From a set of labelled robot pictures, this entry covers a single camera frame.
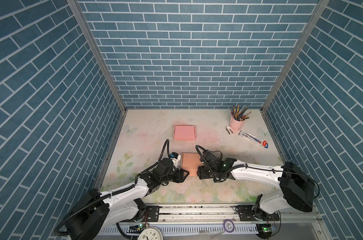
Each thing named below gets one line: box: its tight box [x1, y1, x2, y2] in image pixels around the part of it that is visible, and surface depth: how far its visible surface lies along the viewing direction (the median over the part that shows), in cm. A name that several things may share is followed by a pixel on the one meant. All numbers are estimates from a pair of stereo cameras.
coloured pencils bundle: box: [230, 104, 252, 121], surface depth 104 cm
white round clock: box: [137, 226, 164, 240], surface depth 67 cm
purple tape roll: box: [223, 219, 235, 233], surface depth 72 cm
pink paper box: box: [173, 124, 197, 141], surface depth 104 cm
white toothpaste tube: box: [238, 130, 269, 148], surface depth 104 cm
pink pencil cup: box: [229, 116, 246, 132], surface depth 108 cm
